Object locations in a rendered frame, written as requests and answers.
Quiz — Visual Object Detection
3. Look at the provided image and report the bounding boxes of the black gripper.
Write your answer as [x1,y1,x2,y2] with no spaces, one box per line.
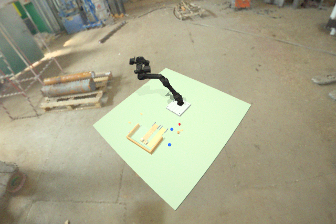
[129,57,150,67]

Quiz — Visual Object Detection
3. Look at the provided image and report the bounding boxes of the orange strip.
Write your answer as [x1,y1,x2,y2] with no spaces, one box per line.
[150,124,159,131]

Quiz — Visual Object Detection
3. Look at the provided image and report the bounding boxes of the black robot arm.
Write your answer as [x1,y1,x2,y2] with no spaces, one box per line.
[134,57,184,106]

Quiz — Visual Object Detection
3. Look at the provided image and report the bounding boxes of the pale yellow flat strip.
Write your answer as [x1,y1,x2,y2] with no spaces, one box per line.
[157,128,166,135]

